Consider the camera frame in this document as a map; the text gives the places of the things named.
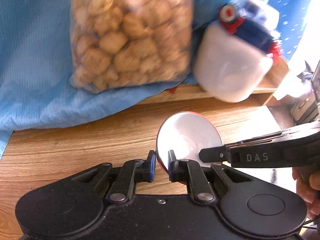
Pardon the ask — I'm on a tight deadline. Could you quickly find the blue striped cloth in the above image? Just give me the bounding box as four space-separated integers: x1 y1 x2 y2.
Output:
0 0 249 156

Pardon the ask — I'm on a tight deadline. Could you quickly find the blue polka dot curtain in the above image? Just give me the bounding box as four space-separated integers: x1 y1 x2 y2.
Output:
268 0 312 60

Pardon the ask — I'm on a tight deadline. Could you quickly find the white jug blue lid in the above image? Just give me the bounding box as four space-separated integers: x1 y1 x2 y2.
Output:
193 0 281 103

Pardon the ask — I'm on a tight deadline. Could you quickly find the red-rimmed white bowl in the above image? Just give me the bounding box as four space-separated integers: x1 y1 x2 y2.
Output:
156 112 223 173

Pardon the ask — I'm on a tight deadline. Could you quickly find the wooden desk shelf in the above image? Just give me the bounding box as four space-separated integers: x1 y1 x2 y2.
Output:
137 57 291 106

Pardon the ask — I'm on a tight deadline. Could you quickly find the person's right hand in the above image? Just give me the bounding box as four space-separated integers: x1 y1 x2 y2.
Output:
292 167 320 219

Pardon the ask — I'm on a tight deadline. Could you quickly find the clear bag of biscuits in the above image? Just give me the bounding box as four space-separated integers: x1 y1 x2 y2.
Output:
70 0 193 93

